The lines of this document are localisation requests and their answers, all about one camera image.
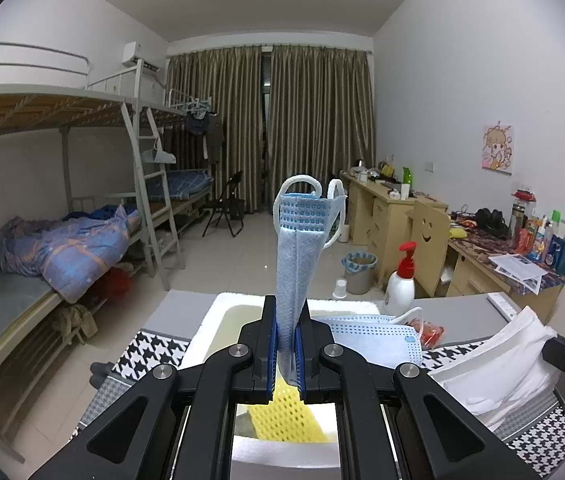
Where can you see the white air conditioner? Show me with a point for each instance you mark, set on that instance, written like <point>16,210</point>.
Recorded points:
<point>135,52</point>

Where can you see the black headphones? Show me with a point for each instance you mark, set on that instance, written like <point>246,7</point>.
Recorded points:
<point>492,220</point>

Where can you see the blue orange quilt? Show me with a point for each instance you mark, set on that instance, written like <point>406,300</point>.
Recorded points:
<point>77,255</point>

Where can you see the patterned desk mat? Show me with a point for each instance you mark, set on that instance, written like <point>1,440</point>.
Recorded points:
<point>477,250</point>

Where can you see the houndstooth table runner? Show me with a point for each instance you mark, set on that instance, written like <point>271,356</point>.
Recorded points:
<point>152,350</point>

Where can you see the brown striped curtain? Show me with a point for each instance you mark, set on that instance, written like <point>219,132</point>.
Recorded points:
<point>317,120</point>
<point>232,125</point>

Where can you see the khaki cloth bundle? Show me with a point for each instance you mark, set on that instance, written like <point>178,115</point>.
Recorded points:
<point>75,325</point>

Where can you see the white paper cup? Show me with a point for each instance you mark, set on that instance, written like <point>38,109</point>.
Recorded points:
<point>341,290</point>

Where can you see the group of toiletry bottles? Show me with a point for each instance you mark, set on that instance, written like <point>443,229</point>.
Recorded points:
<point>557,255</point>

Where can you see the white lotion pump bottle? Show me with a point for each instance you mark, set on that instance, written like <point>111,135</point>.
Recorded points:
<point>400,290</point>

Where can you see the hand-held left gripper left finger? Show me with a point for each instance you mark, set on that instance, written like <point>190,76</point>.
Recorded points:
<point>273,360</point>

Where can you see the green bottle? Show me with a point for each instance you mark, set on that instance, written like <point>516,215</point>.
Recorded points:
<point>407,176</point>

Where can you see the black folding chair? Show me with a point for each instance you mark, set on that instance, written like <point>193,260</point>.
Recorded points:
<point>232,185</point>

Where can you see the grey trash bin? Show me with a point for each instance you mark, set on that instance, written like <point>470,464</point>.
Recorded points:
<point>360,275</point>

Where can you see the stack of white tissues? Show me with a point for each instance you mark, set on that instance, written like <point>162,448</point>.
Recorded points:
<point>497,365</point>

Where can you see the yellow foam net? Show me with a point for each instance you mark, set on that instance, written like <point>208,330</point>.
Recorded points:
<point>287,415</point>

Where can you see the cluttered wooden desk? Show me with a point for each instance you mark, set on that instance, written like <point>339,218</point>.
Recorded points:
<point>387,215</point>

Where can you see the printed paper sheets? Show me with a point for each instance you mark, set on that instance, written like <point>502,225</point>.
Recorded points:
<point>517,266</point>

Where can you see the wooden smiley chair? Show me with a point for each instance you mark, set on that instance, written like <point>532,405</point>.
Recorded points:
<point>427,230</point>

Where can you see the pink cartoon wall poster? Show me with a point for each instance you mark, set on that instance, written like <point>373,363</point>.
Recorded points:
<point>496,149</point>

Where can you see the dark hanging clothes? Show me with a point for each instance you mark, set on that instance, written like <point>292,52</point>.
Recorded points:
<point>212,135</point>

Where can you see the red snack packet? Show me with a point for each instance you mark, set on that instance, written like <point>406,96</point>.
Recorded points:
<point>432,332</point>

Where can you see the white foam box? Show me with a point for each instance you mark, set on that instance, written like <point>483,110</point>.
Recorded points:
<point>207,325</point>

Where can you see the wooden desk with patterned mat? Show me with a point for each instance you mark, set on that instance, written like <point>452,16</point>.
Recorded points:
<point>472,280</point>

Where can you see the white remote control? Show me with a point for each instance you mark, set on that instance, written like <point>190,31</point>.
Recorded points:
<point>505,305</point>

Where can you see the blue checked bedding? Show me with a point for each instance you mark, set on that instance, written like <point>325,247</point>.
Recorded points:
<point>187,185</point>

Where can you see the yellow cloth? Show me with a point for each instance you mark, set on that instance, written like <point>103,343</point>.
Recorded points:
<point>457,233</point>

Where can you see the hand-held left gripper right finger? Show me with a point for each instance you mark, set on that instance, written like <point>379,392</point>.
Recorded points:
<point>298,360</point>

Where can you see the blue face mask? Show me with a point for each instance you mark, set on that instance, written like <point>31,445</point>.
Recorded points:
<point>377,345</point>
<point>295,270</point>

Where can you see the white metal bunk bed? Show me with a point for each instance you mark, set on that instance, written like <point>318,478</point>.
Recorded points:
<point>37,105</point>
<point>172,117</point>

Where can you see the red bag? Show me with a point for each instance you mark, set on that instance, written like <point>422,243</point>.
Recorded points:
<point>112,284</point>

